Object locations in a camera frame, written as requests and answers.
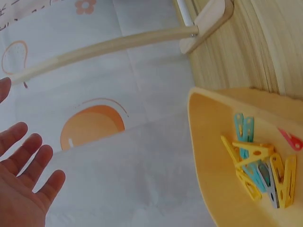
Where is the person's left hand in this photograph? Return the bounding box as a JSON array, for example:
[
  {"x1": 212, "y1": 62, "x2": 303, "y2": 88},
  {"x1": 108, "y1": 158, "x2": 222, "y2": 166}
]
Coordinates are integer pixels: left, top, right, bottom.
[{"x1": 0, "y1": 77, "x2": 66, "y2": 227}]

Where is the wooden rack with round rod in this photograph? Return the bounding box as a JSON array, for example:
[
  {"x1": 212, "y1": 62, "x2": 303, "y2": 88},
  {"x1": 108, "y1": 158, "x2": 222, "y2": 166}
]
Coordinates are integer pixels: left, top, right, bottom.
[{"x1": 10, "y1": 0, "x2": 234, "y2": 85}]

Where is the yellow plastic basket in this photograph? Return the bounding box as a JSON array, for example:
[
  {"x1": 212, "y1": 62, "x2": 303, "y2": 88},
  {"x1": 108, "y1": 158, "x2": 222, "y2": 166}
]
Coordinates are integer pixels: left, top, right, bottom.
[{"x1": 187, "y1": 87, "x2": 303, "y2": 227}]

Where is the pile of colourful clothespins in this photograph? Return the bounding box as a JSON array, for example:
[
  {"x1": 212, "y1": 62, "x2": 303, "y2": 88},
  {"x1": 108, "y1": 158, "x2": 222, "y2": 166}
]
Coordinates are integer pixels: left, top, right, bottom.
[{"x1": 220, "y1": 113, "x2": 303, "y2": 209}]

